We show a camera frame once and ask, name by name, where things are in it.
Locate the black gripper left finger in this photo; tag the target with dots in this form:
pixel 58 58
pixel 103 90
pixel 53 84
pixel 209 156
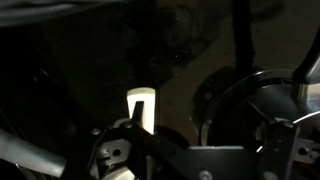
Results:
pixel 148 157

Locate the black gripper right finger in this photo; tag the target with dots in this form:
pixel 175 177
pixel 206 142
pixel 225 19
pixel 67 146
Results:
pixel 286 156

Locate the wooden spoon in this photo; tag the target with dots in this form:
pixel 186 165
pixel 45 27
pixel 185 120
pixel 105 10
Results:
pixel 146 97

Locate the black frying pan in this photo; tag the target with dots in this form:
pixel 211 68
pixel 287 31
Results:
pixel 242 104

